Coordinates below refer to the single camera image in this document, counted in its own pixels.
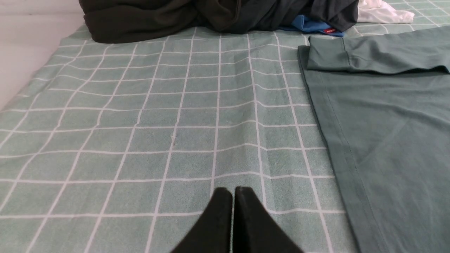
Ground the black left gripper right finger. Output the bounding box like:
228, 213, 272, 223
233, 186, 304, 253

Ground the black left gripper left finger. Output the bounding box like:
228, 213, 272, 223
172, 187, 233, 253

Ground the green long-sleeve top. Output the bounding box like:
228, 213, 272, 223
298, 26, 450, 253

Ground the green checkered tablecloth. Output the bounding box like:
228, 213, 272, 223
1, 0, 449, 253

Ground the blue crumpled garment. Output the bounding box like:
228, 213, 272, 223
279, 15, 345, 37

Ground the dark navy crumpled garment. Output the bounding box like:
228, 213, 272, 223
211, 0, 360, 34

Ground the dark olive crumpled garment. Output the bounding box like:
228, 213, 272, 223
79, 0, 242, 44

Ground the white crumpled garment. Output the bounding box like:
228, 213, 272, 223
357, 0, 415, 24

